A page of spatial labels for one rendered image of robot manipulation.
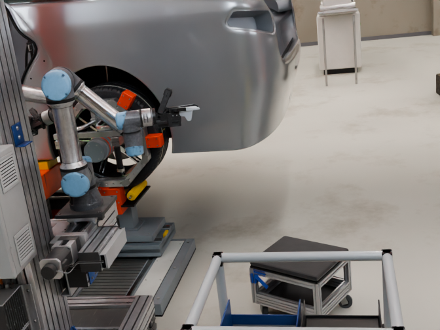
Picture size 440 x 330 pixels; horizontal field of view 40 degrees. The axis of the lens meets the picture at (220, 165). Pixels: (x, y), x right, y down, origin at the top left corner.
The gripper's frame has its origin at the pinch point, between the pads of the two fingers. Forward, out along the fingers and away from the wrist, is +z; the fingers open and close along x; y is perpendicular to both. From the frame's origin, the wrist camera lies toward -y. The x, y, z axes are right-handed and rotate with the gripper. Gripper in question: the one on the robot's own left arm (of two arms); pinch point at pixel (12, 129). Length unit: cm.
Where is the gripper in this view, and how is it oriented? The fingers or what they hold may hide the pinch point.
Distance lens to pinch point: 341.4
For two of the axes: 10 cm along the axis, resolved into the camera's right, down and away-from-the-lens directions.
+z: -9.2, 3.4, 2.2
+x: 3.8, 5.5, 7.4
